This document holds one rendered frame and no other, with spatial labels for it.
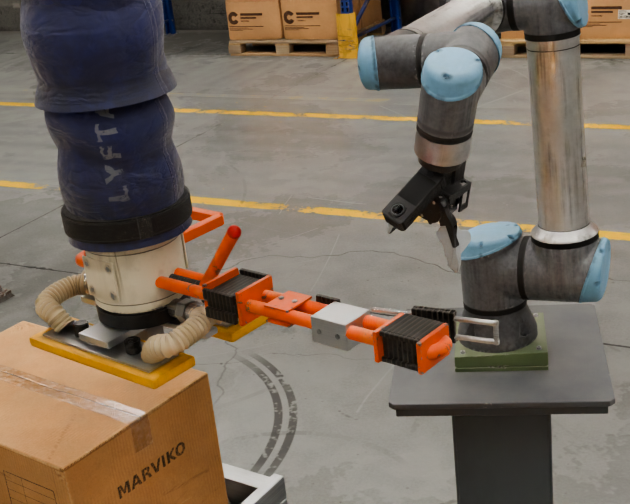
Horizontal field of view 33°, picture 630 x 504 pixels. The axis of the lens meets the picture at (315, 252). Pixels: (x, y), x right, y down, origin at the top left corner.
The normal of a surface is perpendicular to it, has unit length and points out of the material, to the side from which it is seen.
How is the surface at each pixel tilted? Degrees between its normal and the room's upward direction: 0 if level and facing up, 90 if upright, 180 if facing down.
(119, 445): 90
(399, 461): 0
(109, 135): 79
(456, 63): 23
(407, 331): 0
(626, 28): 91
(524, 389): 0
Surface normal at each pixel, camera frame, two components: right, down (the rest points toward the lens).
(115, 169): 0.28, 0.14
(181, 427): 0.80, 0.15
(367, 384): -0.11, -0.92
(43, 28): -0.44, 0.21
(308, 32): -0.47, 0.44
